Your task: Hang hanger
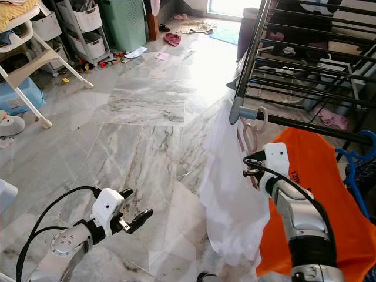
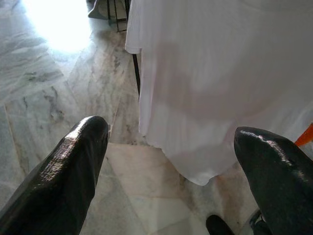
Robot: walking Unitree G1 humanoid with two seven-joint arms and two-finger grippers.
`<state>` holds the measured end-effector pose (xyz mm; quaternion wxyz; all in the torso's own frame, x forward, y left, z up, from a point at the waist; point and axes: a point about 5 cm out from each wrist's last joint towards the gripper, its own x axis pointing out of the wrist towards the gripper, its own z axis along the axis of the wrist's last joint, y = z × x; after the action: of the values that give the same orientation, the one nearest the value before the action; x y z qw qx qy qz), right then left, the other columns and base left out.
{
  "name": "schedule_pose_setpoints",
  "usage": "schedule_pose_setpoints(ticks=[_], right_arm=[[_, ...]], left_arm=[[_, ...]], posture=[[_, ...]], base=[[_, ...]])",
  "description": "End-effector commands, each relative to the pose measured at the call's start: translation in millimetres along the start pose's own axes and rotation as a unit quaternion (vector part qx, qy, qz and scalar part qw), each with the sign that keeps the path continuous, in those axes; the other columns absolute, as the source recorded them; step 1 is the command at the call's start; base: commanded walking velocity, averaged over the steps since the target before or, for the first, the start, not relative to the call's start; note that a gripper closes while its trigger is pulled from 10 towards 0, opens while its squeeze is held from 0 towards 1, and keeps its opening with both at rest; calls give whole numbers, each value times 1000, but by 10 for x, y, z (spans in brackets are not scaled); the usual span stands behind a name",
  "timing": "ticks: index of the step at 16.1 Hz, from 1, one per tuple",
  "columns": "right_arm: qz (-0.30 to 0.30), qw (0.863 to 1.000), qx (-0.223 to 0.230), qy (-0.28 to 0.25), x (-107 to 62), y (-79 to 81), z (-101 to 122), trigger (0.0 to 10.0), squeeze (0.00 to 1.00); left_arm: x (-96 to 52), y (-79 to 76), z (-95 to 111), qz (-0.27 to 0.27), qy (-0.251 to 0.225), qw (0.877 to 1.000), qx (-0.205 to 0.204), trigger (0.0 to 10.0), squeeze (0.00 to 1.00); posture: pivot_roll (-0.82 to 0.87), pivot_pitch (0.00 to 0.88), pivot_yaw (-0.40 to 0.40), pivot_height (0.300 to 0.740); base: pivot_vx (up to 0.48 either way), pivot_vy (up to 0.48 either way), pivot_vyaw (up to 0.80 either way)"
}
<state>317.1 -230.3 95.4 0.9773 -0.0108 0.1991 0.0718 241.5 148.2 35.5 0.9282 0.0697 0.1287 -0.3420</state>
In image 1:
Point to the pink plastic hanger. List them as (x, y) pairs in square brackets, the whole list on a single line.
[(263, 120)]

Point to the white garment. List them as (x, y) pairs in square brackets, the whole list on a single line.
[(232, 194)]

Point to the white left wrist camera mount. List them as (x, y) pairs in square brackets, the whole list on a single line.
[(108, 208)]

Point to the white plastic drawer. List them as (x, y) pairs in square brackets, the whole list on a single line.
[(44, 23)]

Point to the black metal drying rack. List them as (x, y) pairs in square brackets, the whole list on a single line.
[(255, 53)]

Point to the green laundry basket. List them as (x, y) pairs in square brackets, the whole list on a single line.
[(123, 23)]

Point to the blue plastic box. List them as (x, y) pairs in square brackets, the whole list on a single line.
[(20, 97)]

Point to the yellow cushion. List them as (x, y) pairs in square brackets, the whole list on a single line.
[(14, 12)]

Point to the white paper sheet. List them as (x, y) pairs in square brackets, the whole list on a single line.
[(136, 51)]

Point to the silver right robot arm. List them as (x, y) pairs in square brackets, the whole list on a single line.
[(299, 223)]

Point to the grey storage drawer cart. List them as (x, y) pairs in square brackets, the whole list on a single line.
[(88, 29)]

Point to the orange shirt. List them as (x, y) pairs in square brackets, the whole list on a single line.
[(317, 176)]

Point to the white high chair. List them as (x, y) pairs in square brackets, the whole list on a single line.
[(35, 64)]

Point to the grey plush toy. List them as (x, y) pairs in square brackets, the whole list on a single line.
[(9, 126)]

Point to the light pink cloth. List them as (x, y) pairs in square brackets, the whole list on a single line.
[(332, 117)]

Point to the beige floor mat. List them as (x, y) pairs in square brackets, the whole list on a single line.
[(194, 26)]

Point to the blue floor mat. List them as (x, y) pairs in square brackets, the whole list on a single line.
[(226, 34)]

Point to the brown wooden post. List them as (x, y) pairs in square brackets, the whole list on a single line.
[(153, 20)]

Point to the dark pink floor cloth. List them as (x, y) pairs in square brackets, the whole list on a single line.
[(172, 39)]

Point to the pink paper sheet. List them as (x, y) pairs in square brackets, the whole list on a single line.
[(162, 56)]

